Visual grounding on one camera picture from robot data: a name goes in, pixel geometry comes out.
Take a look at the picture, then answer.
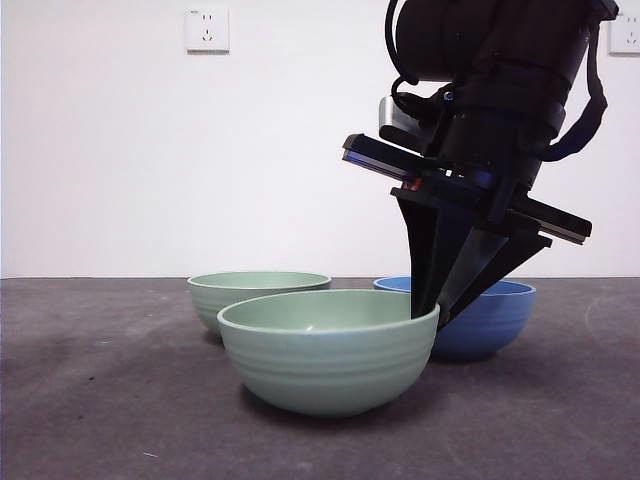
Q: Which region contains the blue ribbed bowl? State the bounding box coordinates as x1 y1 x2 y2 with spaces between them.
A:
373 275 537 362

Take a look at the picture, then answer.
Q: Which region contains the green ribbed bowl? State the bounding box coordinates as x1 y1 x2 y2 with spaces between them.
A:
217 288 441 419
187 271 332 337

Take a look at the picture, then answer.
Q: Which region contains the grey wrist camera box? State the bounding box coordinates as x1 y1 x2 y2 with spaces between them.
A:
378 96 437 146

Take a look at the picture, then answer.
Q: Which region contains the black sleeved cable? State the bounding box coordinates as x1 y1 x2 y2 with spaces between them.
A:
540 19 610 162

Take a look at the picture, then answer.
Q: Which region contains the thin black cable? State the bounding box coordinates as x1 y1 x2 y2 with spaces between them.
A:
383 0 451 117

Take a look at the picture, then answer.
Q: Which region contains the white wall socket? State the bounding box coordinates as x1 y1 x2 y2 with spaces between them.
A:
608 12 640 56
185 5 231 55

